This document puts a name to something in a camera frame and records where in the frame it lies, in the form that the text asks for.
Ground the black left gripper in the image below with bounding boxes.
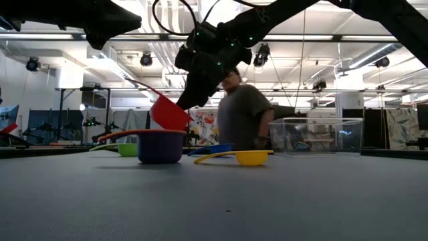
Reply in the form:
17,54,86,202
0,0,142,51

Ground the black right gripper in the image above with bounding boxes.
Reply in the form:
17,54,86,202
174,39,253,110

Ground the red measuring cup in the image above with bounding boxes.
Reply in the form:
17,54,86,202
125,77,194,131

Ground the blue measuring cup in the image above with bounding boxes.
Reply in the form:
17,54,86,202
187,143,234,157

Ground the large purple measuring cup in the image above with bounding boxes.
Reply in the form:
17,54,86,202
136,131,187,165

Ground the yellow measuring cup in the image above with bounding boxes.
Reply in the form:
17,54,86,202
193,149,274,167

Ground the orange measuring cup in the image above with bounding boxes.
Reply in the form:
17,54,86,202
96,129,187,143

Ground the green measuring cup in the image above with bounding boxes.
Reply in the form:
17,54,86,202
89,143,138,157

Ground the clear plastic basket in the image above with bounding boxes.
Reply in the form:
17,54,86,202
268,117,364,157

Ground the floral print panel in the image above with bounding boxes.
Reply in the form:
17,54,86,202
189,110,220,147

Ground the person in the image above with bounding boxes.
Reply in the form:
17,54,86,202
217,66,276,151

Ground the grey cloth cover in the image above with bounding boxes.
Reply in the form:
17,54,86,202
112,108,150,148

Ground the marble print partition panel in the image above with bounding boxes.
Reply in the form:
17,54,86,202
386,108,421,151

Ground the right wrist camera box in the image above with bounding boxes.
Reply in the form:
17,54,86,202
186,21,220,53

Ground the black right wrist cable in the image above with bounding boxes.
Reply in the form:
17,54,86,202
152,0,201,37

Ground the black metal frame rig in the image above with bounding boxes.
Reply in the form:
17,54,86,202
55,86,112,141

